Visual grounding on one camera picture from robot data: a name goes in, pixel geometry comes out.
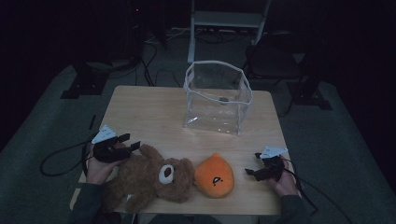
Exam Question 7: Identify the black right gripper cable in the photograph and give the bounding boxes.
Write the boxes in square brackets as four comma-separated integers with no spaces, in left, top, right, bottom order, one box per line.
[284,158,354,224]

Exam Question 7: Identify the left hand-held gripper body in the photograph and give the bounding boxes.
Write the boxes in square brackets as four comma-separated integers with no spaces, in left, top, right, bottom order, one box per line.
[92,124,132,163]

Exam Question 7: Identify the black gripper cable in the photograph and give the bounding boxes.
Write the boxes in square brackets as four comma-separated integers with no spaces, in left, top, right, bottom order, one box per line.
[284,158,354,224]
[39,136,98,177]

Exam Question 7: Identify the black chair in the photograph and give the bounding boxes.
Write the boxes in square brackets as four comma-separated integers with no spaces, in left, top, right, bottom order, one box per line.
[244,32,302,80]

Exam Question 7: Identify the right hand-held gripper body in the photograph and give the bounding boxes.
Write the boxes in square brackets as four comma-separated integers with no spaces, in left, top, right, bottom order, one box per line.
[258,146,289,182]

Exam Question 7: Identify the black stand base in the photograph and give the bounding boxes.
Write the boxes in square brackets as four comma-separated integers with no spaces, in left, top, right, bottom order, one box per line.
[288,77,332,111]
[60,60,110,100]

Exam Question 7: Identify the person's right hand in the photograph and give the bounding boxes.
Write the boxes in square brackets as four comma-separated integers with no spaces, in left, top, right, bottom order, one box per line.
[269,155,300,198]

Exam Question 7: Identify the person's left hand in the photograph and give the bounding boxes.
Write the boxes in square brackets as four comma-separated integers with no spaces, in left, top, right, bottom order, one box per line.
[86,141,126,185]

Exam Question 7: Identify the black floor cables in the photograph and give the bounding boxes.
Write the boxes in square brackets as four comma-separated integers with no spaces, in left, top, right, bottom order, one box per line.
[134,40,183,89]

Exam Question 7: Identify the orange plush toy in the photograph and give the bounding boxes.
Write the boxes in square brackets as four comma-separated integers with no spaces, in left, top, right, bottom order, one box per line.
[193,152,235,199]

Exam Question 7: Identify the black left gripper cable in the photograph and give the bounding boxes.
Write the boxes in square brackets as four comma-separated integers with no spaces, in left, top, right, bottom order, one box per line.
[39,136,98,177]

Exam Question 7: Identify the brown teddy bear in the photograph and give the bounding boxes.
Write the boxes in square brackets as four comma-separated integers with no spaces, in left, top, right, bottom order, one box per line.
[102,143,196,215]

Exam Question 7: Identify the white metal stand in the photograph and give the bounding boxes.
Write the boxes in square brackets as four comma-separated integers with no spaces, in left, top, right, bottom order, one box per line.
[187,0,272,64]

